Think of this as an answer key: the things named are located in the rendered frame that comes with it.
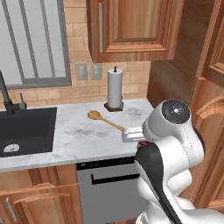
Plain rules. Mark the tall wooden cupboard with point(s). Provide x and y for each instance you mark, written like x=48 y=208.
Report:
x=201 y=87

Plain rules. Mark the wooden base cupboard door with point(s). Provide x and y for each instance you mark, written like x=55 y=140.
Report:
x=40 y=201

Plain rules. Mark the white paper towel roll holder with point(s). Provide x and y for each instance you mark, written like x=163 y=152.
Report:
x=114 y=87

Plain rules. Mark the black tap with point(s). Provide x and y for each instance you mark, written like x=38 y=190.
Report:
x=7 y=99

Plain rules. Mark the grey wall socket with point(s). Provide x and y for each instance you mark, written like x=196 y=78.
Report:
x=81 y=71
x=96 y=71

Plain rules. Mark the red can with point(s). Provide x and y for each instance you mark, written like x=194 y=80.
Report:
x=144 y=143

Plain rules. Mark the wooden spoon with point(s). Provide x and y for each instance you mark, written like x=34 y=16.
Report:
x=103 y=119

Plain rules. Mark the grey window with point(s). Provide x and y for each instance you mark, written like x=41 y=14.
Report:
x=32 y=43

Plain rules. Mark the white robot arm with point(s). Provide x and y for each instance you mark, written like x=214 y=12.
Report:
x=175 y=151

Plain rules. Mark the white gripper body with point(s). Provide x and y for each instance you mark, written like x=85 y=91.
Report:
x=132 y=134

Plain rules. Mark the black sink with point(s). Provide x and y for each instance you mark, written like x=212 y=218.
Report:
x=26 y=131

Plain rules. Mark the wooden wall cupboard door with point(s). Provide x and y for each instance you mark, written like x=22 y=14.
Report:
x=134 y=27

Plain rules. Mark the grey dishwasher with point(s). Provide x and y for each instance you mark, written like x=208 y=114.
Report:
x=109 y=189

